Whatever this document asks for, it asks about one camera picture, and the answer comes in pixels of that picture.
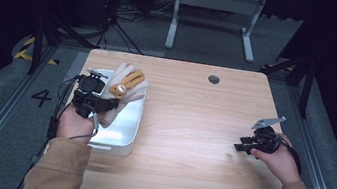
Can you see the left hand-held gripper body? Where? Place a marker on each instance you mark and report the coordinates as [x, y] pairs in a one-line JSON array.
[[89, 94]]

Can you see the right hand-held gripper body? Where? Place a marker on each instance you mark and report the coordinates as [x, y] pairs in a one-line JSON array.
[[267, 141]]

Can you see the white plastic bin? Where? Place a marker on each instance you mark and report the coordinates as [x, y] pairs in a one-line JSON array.
[[124, 125]]

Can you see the beige glove with round tag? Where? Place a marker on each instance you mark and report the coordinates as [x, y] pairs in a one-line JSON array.
[[130, 85]]

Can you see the person's right hand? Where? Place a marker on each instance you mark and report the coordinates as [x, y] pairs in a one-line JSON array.
[[281, 162]]

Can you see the person's left hand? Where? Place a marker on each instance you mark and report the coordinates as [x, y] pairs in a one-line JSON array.
[[75, 127]]

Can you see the black metal stand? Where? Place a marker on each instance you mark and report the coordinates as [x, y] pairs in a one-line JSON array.
[[307, 88], [38, 44]]

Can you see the grey table grommet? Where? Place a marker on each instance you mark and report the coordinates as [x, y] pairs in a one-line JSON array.
[[214, 79]]

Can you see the aluminium floor rail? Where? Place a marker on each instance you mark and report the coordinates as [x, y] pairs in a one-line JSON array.
[[1, 116], [314, 163]]

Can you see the grey metal desk frame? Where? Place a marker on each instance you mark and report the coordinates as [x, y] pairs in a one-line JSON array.
[[217, 1]]

